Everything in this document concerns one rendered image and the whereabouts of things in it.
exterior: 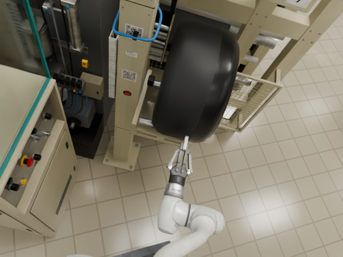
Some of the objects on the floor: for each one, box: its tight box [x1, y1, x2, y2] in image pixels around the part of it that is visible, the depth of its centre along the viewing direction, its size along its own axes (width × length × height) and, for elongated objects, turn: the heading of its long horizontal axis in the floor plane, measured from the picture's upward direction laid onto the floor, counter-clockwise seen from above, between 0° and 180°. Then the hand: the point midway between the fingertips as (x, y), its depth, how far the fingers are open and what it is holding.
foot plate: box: [103, 136, 141, 171], centre depth 252 cm, size 27×27×2 cm
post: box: [113, 0, 159, 162], centre depth 144 cm, size 13×13×250 cm
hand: (185, 143), depth 140 cm, fingers closed
